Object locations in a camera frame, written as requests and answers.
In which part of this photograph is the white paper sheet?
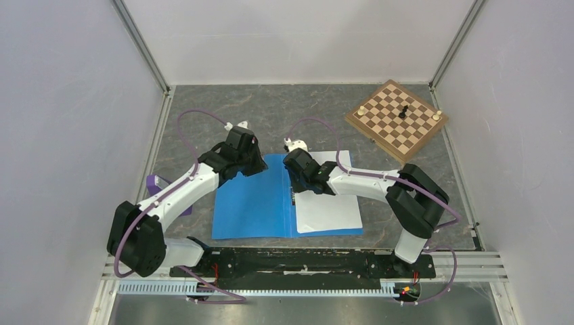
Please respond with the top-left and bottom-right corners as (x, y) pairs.
(294, 150), (363, 234)

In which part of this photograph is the blue file folder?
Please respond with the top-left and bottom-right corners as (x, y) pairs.
(211, 153), (365, 240)

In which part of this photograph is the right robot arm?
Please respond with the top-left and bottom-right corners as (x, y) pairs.
(283, 148), (449, 276)

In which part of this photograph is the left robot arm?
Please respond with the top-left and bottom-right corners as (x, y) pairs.
(107, 121), (267, 278)

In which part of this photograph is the metal spine folder clip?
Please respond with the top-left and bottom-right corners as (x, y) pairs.
(290, 187), (296, 207)

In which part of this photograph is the wooden chessboard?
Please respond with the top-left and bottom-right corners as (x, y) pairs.
(345, 79), (449, 165)

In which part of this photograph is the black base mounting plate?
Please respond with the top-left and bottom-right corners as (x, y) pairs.
(191, 247), (436, 290)

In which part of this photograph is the black chess piece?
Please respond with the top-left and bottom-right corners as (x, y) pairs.
(398, 105), (409, 120)

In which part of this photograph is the cream chess piece right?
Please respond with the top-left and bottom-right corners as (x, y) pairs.
(432, 110), (442, 121)

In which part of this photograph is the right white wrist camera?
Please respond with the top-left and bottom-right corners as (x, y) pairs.
(284, 138), (309, 152)

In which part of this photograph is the purple camera stand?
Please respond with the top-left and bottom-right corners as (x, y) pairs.
(145, 174), (193, 217)

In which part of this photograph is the slotted cable duct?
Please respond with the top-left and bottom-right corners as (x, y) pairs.
(118, 280), (405, 298)

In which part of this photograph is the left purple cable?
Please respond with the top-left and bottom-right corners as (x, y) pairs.
(112, 109), (248, 305)

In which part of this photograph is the purple cable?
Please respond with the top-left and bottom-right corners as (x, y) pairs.
(286, 117), (463, 306)
(112, 109), (248, 305)

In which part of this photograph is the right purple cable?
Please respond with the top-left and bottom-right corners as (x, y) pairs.
(286, 117), (463, 306)

